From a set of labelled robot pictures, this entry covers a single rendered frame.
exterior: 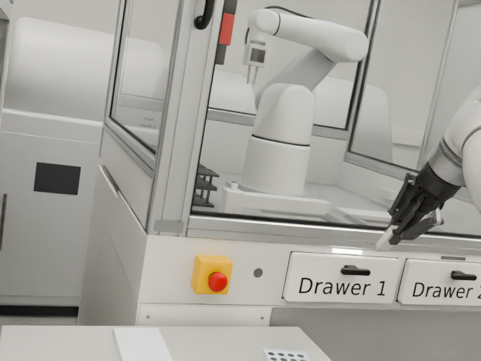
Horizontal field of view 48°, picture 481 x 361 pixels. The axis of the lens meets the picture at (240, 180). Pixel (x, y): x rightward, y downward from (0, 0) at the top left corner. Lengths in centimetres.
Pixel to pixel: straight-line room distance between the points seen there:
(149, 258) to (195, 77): 37
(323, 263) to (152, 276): 39
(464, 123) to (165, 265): 62
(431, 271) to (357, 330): 23
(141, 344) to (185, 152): 37
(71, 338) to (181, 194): 34
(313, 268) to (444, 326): 46
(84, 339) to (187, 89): 51
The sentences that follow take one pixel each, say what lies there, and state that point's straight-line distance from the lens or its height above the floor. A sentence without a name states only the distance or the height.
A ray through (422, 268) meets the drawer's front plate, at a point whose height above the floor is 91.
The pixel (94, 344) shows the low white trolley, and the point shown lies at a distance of 107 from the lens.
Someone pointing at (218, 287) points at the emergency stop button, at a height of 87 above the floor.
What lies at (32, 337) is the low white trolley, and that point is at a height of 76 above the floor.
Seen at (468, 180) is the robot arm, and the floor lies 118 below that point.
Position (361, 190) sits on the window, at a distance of 129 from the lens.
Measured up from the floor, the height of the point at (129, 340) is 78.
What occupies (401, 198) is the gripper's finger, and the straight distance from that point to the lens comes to 113.
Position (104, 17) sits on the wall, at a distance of 427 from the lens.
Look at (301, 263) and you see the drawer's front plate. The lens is 122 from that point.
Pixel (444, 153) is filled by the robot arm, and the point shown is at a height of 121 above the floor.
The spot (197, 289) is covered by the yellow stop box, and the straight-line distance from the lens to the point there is 112.
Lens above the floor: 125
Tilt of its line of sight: 9 degrees down
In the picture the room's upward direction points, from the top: 10 degrees clockwise
